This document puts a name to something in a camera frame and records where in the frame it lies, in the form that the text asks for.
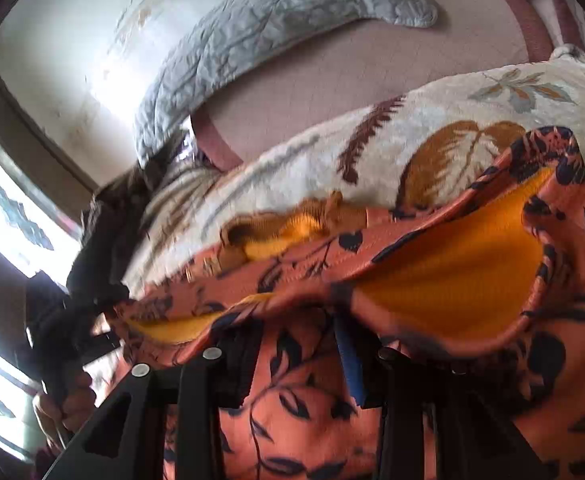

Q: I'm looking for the wooden stained glass door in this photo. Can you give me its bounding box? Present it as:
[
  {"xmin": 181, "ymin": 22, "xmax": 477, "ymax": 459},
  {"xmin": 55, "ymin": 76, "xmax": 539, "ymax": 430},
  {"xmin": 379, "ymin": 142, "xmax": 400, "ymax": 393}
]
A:
[{"xmin": 0, "ymin": 55, "xmax": 98, "ymax": 466}]

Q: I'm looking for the purple patterned cloth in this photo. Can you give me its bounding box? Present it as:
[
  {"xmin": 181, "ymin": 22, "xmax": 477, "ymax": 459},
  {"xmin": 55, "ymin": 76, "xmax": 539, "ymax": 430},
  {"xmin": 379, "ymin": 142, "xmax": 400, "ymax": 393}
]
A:
[{"xmin": 170, "ymin": 132, "xmax": 213, "ymax": 171}]

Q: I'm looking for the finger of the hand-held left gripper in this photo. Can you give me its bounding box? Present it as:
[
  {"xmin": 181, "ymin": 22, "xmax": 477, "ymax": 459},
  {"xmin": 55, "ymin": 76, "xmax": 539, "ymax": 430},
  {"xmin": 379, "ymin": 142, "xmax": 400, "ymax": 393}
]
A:
[{"xmin": 70, "ymin": 240, "xmax": 130, "ymax": 318}]

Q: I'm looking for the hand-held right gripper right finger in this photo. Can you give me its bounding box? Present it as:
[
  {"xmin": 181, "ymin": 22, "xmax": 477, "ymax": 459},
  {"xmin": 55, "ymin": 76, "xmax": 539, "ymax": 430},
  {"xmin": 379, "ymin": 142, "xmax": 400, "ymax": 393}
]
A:
[{"xmin": 333, "ymin": 316, "xmax": 540, "ymax": 480}]

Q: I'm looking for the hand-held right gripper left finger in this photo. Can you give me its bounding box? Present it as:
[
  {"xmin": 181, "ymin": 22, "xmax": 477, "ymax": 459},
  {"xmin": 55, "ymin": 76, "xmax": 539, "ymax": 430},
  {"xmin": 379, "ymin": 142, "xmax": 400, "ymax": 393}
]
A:
[{"xmin": 42, "ymin": 330, "xmax": 266, "ymax": 480}]

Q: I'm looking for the person's left hand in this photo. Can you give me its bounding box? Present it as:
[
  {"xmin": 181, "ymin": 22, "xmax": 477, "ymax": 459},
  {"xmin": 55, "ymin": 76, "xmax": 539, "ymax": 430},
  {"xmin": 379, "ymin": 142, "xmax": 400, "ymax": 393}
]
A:
[{"xmin": 32, "ymin": 370, "xmax": 98, "ymax": 453}]

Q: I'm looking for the leaf print blanket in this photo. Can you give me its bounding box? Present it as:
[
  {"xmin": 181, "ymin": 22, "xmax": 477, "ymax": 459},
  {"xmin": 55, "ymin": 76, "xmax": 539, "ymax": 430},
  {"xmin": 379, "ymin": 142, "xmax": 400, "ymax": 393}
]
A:
[{"xmin": 122, "ymin": 44, "xmax": 585, "ymax": 301}]

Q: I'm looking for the grey quilted pillow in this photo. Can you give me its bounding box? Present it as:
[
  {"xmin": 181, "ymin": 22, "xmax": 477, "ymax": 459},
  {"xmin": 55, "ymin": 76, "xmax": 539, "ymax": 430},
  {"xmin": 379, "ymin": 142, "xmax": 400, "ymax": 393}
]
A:
[{"xmin": 133, "ymin": 0, "xmax": 439, "ymax": 168}]

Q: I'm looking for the pink sofa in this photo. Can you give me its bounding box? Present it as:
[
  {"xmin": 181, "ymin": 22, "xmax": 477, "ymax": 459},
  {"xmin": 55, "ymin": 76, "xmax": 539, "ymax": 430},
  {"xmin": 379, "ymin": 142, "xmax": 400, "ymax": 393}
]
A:
[{"xmin": 190, "ymin": 0, "xmax": 585, "ymax": 171}]

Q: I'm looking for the brown fuzzy garment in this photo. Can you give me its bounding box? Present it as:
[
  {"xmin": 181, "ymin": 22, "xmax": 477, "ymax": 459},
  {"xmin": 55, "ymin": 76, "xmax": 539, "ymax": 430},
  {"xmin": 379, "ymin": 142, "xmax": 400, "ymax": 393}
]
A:
[{"xmin": 80, "ymin": 157, "xmax": 176, "ymax": 241}]

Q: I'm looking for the orange floral shirt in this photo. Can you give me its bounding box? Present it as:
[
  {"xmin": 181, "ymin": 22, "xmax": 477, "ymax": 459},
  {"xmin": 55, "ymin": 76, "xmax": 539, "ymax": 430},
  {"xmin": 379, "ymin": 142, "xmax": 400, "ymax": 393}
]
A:
[{"xmin": 92, "ymin": 127, "xmax": 585, "ymax": 480}]

